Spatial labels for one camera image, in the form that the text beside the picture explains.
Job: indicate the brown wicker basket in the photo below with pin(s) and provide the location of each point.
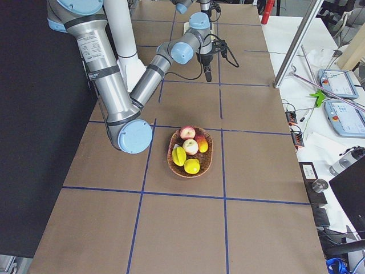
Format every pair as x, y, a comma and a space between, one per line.
204, 158

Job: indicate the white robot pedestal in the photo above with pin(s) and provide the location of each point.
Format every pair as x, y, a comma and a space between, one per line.
119, 19

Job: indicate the metal cup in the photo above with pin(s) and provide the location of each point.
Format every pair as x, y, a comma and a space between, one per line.
319, 185

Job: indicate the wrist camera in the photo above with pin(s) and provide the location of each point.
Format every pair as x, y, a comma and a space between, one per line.
220, 46
215, 6

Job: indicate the yellow lemon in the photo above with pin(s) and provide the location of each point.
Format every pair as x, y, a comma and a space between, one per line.
192, 166

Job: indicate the yellow starfruit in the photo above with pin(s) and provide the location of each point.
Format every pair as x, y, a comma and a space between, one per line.
178, 156

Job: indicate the black laptop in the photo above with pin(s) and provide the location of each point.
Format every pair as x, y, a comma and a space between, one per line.
348, 188

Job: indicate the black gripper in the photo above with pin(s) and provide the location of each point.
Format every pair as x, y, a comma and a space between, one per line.
205, 58

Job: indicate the blue teach pendant near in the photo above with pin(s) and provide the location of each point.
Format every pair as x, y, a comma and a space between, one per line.
346, 120

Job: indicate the water bottle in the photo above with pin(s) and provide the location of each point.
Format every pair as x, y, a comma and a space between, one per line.
349, 157

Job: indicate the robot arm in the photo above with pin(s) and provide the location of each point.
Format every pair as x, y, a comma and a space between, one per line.
183, 5
104, 33

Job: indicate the orange black circuit board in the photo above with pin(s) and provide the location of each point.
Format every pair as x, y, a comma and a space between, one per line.
291, 118

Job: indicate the red apple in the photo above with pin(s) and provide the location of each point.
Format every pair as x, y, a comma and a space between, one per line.
187, 132

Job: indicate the blue teach pendant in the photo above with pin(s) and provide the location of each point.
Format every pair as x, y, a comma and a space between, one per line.
338, 82
346, 120

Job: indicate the white bear tray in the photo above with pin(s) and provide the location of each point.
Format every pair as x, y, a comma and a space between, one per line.
187, 26

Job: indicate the pale pink peach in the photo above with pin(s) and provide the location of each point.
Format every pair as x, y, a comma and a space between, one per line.
190, 146

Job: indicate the red fire extinguisher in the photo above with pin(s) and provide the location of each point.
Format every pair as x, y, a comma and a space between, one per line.
267, 11

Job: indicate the orange yellow mango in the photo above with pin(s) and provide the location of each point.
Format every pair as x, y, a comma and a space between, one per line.
202, 143

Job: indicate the blue teach pendant far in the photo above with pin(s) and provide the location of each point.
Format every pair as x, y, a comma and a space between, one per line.
338, 82

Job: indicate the long reacher grabber tool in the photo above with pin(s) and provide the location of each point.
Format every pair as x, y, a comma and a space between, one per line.
311, 83

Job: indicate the aluminium frame post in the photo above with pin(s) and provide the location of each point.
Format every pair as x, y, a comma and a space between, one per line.
300, 34

